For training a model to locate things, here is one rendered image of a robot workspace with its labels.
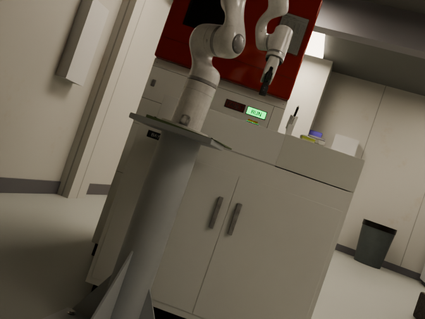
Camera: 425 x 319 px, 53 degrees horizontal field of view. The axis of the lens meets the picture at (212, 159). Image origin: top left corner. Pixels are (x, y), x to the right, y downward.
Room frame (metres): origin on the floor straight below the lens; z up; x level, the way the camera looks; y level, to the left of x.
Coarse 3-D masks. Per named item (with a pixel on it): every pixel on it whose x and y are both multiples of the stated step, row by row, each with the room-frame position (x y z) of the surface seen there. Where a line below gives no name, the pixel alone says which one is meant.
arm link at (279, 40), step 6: (276, 30) 1.88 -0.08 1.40; (282, 30) 1.87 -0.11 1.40; (288, 30) 1.87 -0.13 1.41; (270, 36) 1.89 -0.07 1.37; (276, 36) 1.87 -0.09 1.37; (282, 36) 1.86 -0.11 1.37; (288, 36) 1.87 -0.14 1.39; (270, 42) 1.88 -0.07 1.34; (276, 42) 1.86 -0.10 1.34; (282, 42) 1.86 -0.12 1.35; (288, 42) 1.88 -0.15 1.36; (270, 48) 1.87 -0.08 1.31; (276, 48) 1.85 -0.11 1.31; (282, 48) 1.85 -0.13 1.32
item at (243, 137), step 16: (160, 112) 1.83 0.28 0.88; (208, 112) 1.82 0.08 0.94; (208, 128) 1.82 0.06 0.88; (224, 128) 1.81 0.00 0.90; (240, 128) 1.81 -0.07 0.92; (256, 128) 1.81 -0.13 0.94; (240, 144) 1.81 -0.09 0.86; (256, 144) 1.80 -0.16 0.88; (272, 144) 1.80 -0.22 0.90; (272, 160) 1.80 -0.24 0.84
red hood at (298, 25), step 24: (192, 0) 2.41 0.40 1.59; (216, 0) 2.40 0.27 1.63; (264, 0) 2.39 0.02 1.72; (312, 0) 2.37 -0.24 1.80; (168, 24) 2.42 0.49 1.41; (192, 24) 2.40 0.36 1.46; (288, 24) 2.38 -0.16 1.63; (312, 24) 2.37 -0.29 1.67; (168, 48) 2.41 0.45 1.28; (288, 48) 2.38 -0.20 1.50; (240, 72) 2.39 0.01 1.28; (288, 72) 2.37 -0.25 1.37; (288, 96) 2.37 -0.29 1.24
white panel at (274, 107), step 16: (160, 64) 2.47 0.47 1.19; (160, 80) 2.46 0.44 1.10; (176, 80) 2.46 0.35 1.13; (224, 80) 2.44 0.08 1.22; (144, 96) 2.47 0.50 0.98; (160, 96) 2.46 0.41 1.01; (176, 96) 2.46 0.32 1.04; (224, 96) 2.44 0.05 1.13; (240, 96) 2.44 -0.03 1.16; (256, 96) 2.43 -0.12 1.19; (144, 112) 2.47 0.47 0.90; (224, 112) 2.44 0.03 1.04; (240, 112) 2.44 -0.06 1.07; (272, 112) 2.43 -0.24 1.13; (272, 128) 2.42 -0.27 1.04
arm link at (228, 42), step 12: (228, 0) 1.56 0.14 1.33; (240, 0) 1.57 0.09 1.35; (228, 12) 1.54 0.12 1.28; (240, 12) 1.57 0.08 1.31; (228, 24) 1.53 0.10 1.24; (240, 24) 1.56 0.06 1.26; (216, 36) 1.55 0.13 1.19; (228, 36) 1.52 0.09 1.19; (240, 36) 1.55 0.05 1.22; (216, 48) 1.56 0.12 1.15; (228, 48) 1.54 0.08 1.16; (240, 48) 1.56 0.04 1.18
